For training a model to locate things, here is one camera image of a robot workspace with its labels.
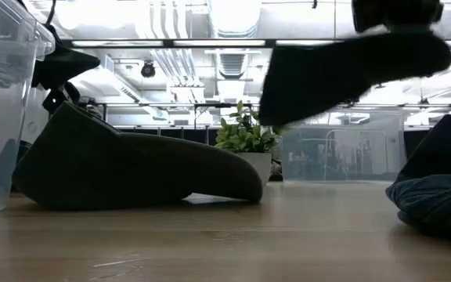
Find white plant pot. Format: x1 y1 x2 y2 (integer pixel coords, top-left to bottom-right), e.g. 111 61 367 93
235 151 273 186

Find black dome ceiling camera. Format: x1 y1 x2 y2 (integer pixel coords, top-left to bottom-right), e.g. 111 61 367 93
140 60 157 79

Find clear plastic storage bin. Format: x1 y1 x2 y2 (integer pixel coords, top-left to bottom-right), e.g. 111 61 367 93
0 0 56 215
281 112 407 183

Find black baseball cap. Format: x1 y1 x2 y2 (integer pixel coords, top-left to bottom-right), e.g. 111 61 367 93
258 32 451 127

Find black overhead beam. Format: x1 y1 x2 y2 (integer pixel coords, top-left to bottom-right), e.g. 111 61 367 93
60 38 451 49

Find dark charcoal baseball cap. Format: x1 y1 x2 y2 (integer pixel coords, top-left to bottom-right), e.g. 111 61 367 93
395 114 451 185

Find silver ventilation duct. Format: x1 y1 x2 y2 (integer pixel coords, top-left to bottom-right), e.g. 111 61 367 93
208 0 263 39

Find dark cloth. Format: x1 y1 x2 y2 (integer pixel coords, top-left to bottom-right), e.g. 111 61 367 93
12 100 265 211

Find navy blue baseball cap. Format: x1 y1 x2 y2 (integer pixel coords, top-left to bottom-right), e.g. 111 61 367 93
384 174 451 240

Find green leafy plant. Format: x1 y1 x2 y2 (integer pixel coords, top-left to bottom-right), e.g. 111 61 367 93
214 100 285 154

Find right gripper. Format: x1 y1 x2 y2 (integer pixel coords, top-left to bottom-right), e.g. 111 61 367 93
351 0 445 34

